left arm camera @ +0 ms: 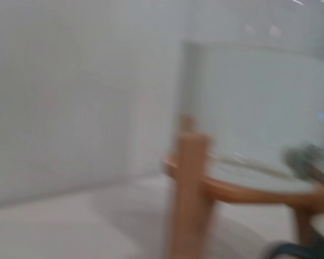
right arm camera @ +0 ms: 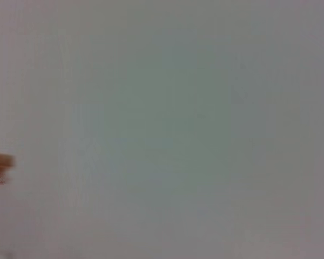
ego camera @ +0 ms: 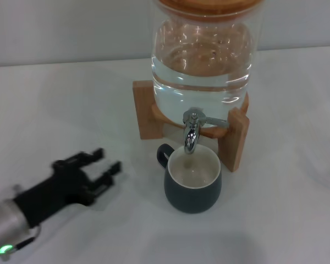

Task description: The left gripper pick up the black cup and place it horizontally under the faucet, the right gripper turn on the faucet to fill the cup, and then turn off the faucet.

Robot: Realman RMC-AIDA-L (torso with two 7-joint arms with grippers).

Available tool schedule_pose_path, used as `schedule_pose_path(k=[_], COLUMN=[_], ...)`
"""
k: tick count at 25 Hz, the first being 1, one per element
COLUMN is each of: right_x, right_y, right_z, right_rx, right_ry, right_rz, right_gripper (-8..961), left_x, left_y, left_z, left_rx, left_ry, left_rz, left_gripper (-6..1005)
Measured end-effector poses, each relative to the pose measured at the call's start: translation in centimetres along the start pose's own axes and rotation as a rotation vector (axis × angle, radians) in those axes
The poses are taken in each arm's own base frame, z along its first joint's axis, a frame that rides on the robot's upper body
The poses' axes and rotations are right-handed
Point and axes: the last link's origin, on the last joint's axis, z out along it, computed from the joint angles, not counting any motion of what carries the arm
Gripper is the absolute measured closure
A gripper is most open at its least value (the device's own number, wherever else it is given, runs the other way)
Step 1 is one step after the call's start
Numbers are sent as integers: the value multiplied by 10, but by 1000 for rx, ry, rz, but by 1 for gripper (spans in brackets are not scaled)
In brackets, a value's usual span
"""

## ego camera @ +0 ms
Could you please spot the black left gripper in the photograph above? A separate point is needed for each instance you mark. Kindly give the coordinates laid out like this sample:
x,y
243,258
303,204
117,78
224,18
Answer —
x,y
60,187

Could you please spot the chrome faucet with lever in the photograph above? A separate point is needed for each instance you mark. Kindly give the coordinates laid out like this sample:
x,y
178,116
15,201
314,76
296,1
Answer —
x,y
192,137

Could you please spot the dark grey ceramic mug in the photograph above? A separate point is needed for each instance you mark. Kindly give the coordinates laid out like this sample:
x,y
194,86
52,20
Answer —
x,y
193,195

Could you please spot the glass water dispenser jar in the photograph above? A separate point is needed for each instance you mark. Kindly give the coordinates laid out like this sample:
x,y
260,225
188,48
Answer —
x,y
200,82

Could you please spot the wooden dispenser stand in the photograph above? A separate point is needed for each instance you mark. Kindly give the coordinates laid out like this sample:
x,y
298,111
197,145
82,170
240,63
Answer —
x,y
237,140

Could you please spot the round wooden jar lid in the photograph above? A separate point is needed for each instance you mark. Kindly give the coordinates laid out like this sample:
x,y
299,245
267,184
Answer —
x,y
209,9

